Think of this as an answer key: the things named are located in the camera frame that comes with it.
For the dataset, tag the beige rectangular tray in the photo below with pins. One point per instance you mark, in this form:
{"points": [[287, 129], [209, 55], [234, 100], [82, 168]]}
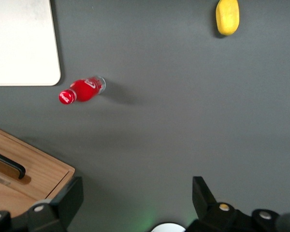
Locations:
{"points": [[21, 43]]}

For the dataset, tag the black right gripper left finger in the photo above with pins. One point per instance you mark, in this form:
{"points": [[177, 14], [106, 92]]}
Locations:
{"points": [[62, 205]]}

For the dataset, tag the wooden drawer cabinet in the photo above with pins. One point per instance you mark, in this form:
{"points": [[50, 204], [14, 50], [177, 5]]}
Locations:
{"points": [[38, 166]]}

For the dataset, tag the yellow lemon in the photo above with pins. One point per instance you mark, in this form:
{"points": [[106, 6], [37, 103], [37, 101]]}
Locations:
{"points": [[227, 17]]}

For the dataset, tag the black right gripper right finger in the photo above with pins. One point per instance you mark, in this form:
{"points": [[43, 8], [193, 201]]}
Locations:
{"points": [[205, 207]]}

